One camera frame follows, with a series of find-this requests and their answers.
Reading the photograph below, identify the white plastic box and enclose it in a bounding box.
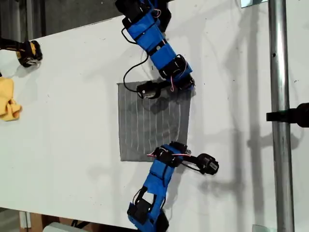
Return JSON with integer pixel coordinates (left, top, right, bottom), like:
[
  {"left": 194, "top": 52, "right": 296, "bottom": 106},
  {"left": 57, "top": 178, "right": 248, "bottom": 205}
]
[{"left": 42, "top": 221, "right": 73, "bottom": 232}]

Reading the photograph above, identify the white table leg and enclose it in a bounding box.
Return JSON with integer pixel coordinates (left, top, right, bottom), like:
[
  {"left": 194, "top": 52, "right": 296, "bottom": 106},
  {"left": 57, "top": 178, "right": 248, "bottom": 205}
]
[{"left": 19, "top": 211, "right": 32, "bottom": 229}]

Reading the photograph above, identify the black clamp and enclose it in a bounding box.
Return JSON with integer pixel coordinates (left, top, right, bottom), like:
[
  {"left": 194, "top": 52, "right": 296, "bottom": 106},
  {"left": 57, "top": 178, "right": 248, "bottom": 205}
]
[{"left": 266, "top": 102, "right": 309, "bottom": 129}]

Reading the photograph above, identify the grey striped towel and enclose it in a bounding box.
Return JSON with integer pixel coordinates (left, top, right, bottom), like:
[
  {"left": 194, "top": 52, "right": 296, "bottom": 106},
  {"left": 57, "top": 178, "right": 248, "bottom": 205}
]
[{"left": 117, "top": 81, "right": 195, "bottom": 162}]

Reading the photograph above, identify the yellow cloth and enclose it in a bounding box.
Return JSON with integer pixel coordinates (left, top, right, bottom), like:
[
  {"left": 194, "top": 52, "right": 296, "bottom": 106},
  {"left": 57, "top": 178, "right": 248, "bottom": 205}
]
[{"left": 0, "top": 76, "right": 23, "bottom": 121}]

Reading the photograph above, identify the yellow black power tool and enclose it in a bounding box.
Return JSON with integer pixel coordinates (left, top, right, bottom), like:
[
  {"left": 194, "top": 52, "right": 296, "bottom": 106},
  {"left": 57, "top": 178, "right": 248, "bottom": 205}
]
[{"left": 0, "top": 37, "right": 43, "bottom": 68}]

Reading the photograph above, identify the steel post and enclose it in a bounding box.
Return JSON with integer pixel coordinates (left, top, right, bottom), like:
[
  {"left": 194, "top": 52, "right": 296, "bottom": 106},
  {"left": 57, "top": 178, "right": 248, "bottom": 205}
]
[{"left": 267, "top": 0, "right": 295, "bottom": 232}]

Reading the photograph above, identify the black camera cable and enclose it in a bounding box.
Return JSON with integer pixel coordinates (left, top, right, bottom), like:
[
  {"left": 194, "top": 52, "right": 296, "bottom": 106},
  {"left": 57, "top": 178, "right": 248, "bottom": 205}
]
[
  {"left": 182, "top": 163, "right": 206, "bottom": 175},
  {"left": 123, "top": 52, "right": 149, "bottom": 94}
]

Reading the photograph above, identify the black camera box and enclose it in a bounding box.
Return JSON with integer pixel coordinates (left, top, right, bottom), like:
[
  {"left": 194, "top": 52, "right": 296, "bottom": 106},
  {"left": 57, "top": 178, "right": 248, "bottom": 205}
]
[
  {"left": 136, "top": 81, "right": 161, "bottom": 100},
  {"left": 197, "top": 153, "right": 220, "bottom": 176}
]

